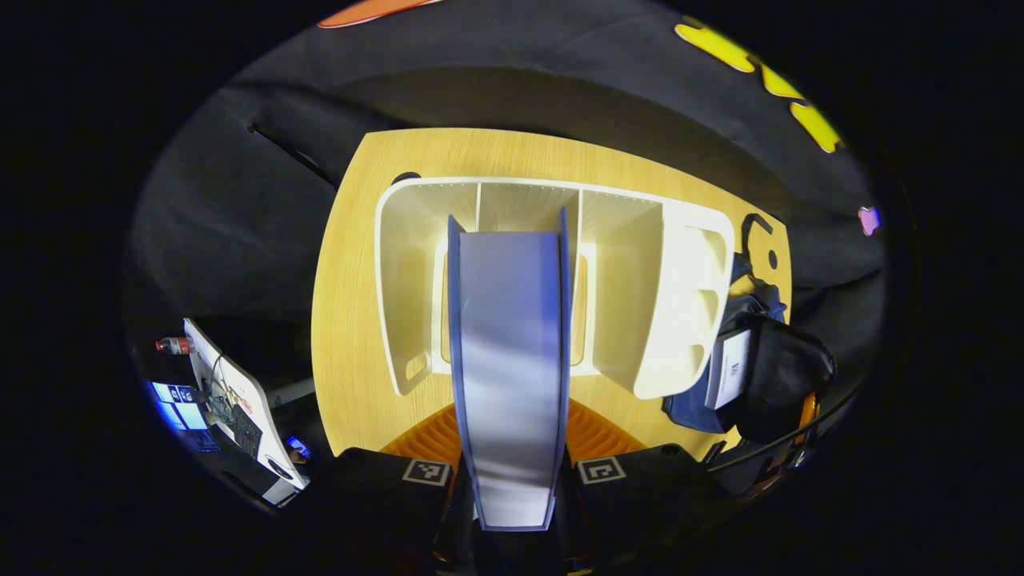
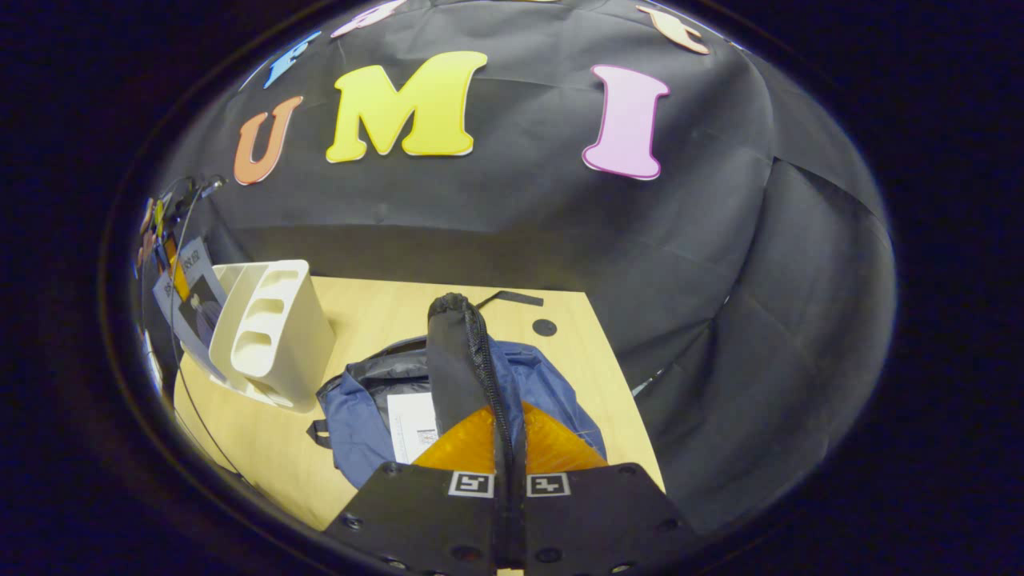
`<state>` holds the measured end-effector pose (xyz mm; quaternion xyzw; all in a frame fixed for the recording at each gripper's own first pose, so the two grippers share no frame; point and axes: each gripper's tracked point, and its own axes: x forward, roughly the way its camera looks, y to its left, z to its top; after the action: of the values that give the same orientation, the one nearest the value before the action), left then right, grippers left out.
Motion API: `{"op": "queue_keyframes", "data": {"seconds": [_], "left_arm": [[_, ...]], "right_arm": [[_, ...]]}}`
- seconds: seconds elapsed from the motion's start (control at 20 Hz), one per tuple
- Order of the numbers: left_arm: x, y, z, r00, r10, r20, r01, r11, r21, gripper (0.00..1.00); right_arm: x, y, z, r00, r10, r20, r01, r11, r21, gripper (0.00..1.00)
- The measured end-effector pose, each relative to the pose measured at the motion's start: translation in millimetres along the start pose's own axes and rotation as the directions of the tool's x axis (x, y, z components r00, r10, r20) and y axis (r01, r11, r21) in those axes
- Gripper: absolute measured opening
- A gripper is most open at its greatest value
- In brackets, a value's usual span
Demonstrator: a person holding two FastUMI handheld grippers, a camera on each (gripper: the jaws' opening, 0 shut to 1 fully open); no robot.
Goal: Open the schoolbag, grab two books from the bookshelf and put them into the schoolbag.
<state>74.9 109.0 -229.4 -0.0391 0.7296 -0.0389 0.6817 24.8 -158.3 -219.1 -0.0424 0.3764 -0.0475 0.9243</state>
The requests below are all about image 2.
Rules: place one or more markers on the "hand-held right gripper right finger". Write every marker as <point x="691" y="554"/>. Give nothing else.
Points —
<point x="600" y="520"/>

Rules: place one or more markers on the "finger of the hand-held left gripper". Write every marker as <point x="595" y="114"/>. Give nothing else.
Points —
<point x="180" y="280"/>

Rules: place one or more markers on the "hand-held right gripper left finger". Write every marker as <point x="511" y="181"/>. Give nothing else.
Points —
<point x="424" y="520"/>

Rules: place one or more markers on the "white book blue-grey cover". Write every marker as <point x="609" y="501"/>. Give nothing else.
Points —
<point x="200" y="312"/>

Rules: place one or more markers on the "white book grey patterned cover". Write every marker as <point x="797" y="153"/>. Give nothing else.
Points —
<point x="410" y="424"/>

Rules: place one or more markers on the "navy blue schoolbag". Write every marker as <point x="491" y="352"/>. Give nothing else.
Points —
<point x="360" y="416"/>

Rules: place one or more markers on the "white plastic bookshelf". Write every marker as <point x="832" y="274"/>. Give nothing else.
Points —
<point x="312" y="344"/>

